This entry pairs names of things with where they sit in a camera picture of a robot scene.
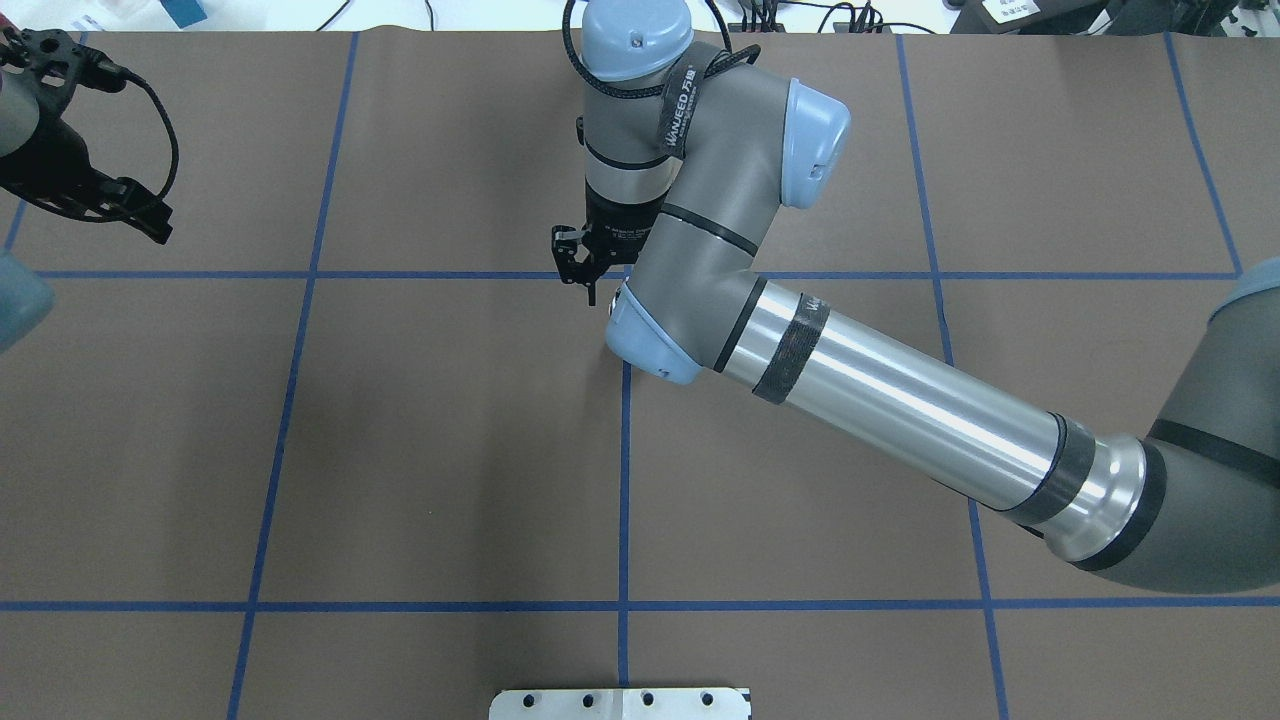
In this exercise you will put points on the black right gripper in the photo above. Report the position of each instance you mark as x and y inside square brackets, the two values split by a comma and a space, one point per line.
[612, 222]

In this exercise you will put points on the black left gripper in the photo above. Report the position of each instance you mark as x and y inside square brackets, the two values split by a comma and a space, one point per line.
[30, 152]

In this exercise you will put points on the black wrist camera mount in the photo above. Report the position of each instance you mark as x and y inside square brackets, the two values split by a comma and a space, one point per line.
[47, 66]

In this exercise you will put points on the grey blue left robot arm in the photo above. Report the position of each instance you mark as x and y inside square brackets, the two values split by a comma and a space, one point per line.
[171, 137]

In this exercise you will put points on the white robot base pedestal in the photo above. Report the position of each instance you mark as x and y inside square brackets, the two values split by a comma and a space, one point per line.
[623, 703]

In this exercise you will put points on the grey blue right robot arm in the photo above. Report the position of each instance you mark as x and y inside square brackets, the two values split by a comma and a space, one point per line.
[690, 152]

